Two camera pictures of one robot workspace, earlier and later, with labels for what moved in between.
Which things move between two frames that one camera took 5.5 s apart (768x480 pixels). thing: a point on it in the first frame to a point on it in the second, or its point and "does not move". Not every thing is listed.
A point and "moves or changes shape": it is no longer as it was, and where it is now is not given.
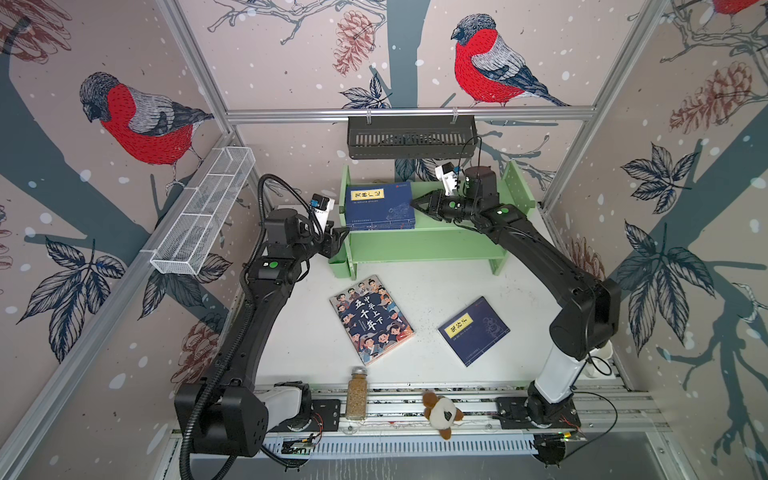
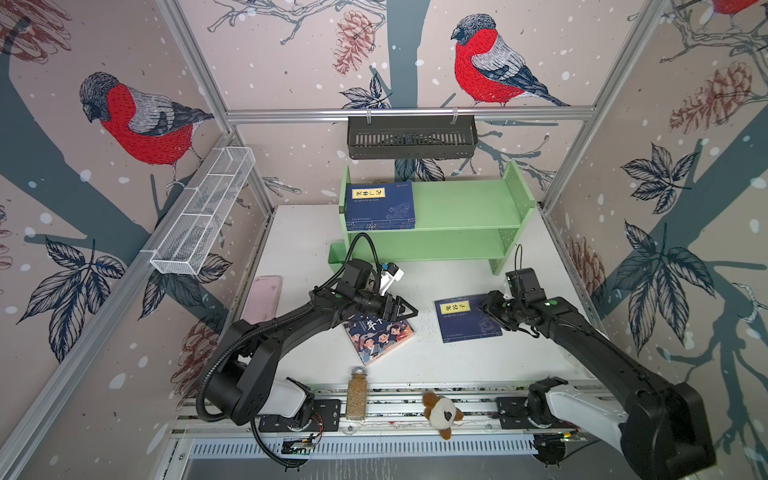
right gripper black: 439,202 to 491,302
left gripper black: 332,243 to 389,314
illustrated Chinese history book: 371,318 does not move
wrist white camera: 322,212 to 387,277
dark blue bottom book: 474,330 moves or changes shape
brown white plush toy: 441,413 does not move
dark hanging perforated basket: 411,136 does not move
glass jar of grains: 357,394 does not move
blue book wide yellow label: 379,223 does not move
